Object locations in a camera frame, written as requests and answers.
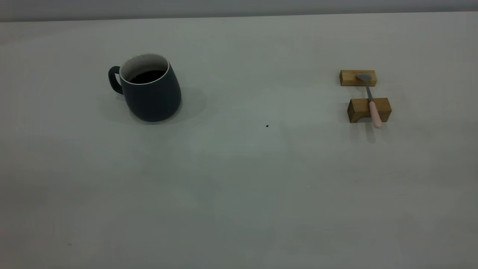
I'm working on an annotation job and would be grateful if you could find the flat rectangular wooden block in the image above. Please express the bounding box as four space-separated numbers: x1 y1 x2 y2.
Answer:
339 70 377 87

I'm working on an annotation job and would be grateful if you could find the arched wooden block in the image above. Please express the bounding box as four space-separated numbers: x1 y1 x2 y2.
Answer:
347 98 392 123

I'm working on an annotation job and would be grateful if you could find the dark grey ceramic mug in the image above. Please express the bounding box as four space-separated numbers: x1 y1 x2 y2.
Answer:
108 53 182 122

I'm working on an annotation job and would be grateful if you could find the pink handled metal spoon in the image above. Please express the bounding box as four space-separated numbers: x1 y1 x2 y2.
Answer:
356 74 383 129

